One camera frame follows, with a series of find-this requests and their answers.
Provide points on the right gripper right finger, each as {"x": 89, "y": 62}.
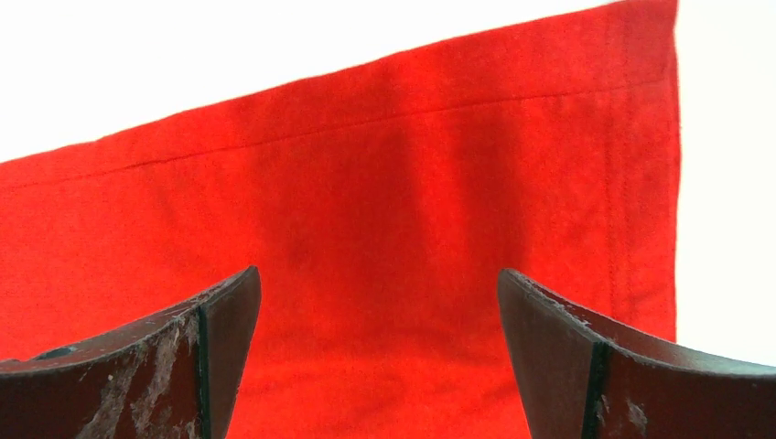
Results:
{"x": 581, "y": 374}

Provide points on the red t shirt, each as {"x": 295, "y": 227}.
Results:
{"x": 379, "y": 204}

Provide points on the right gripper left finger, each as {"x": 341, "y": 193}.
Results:
{"x": 173, "y": 374}

